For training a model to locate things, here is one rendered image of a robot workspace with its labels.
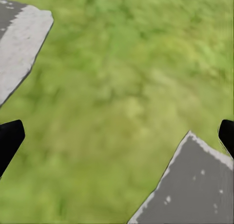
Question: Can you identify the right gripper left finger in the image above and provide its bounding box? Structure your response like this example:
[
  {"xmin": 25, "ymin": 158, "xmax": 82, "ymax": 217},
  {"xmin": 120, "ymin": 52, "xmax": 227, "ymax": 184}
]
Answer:
[{"xmin": 0, "ymin": 120, "xmax": 25, "ymax": 177}]

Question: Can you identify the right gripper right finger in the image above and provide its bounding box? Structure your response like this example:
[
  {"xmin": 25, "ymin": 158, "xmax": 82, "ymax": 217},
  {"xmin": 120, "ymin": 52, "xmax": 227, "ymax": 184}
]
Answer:
[{"xmin": 218, "ymin": 119, "xmax": 234, "ymax": 158}]

